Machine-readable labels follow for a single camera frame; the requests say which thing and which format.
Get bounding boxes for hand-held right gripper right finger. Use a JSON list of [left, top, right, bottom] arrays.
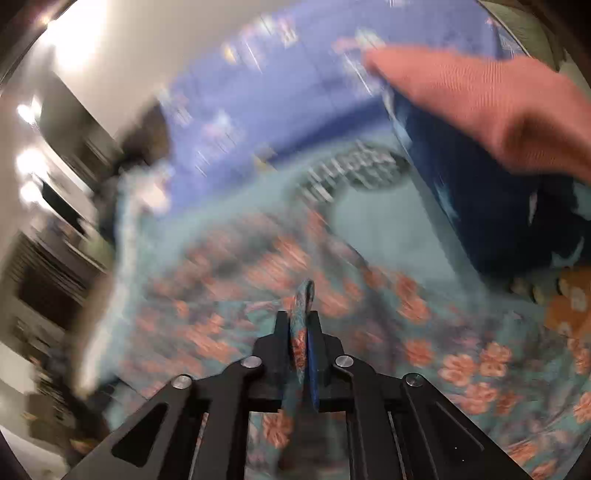
[[305, 311, 533, 480]]

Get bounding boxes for navy star print cloth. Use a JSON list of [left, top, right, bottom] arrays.
[[381, 88, 591, 278]]

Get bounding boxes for blue tree print blanket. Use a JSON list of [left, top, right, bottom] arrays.
[[157, 0, 532, 204]]

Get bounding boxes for teal floral pants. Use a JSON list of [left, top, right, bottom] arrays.
[[104, 210, 591, 480]]

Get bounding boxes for dark furniture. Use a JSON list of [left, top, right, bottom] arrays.
[[0, 69, 121, 333]]

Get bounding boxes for pink folded cloth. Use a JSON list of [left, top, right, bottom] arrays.
[[365, 46, 591, 185]]

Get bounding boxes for teal printed blanket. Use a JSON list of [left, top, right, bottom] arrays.
[[78, 138, 591, 352]]

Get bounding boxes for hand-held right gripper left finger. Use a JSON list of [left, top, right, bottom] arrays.
[[60, 311, 293, 480]]

